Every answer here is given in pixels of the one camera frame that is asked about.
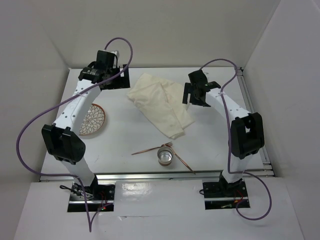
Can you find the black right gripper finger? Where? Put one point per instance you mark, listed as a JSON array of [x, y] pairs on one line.
[[187, 90], [198, 97]]

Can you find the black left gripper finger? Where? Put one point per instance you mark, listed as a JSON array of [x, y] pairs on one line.
[[123, 81], [111, 84]]

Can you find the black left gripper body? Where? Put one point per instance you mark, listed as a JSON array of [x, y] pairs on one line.
[[113, 71]]

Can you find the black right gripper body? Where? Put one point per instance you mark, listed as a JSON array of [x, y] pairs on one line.
[[193, 89]]

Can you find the cream cloth placemat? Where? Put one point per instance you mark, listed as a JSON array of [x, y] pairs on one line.
[[161, 101]]

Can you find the floral patterned ceramic plate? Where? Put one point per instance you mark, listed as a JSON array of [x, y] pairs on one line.
[[93, 120]]

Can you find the copper knife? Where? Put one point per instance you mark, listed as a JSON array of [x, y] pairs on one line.
[[185, 164]]

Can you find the silver metal cup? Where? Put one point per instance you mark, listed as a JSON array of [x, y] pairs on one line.
[[165, 156]]

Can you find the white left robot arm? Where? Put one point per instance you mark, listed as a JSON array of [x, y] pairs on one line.
[[62, 137]]

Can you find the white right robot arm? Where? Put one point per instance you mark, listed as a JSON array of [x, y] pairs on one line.
[[245, 129]]

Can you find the copper fork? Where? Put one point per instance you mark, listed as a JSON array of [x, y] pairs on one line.
[[168, 144]]

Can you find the aluminium front rail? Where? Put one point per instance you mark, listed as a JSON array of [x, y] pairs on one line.
[[158, 176]]

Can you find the aluminium rail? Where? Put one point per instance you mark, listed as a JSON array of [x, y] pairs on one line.
[[158, 176], [267, 165]]

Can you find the aluminium right side rail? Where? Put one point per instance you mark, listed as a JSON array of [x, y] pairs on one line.
[[267, 165]]

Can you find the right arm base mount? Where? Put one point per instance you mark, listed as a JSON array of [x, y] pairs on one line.
[[215, 199]]

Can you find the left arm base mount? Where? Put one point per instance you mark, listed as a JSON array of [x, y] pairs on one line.
[[103, 199]]

